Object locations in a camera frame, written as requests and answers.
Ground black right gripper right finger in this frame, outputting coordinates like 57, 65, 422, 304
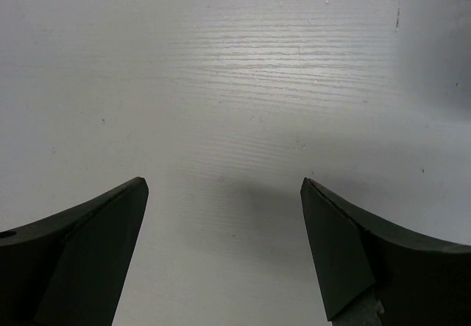
300, 178, 470, 325

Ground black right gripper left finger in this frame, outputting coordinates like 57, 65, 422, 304
1, 177, 148, 325

